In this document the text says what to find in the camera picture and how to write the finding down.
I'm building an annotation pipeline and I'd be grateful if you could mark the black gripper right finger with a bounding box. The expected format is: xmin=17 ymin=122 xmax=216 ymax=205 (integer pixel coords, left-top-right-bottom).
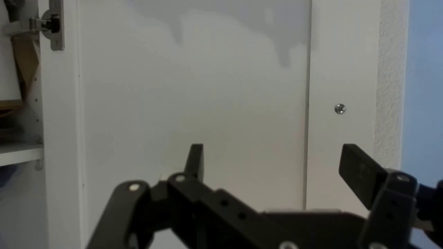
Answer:
xmin=338 ymin=143 xmax=419 ymax=249

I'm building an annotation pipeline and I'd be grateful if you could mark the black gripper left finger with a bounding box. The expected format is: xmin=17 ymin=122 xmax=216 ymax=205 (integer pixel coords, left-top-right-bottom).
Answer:
xmin=84 ymin=144 xmax=296 ymax=249

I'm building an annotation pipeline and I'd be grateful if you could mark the white cabinet door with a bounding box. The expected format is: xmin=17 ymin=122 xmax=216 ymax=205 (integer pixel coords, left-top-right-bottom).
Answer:
xmin=39 ymin=0 xmax=385 ymax=249

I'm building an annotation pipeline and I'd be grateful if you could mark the silver cabinet door hinge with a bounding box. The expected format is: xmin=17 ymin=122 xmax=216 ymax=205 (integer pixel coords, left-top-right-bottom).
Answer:
xmin=3 ymin=0 xmax=66 ymax=53

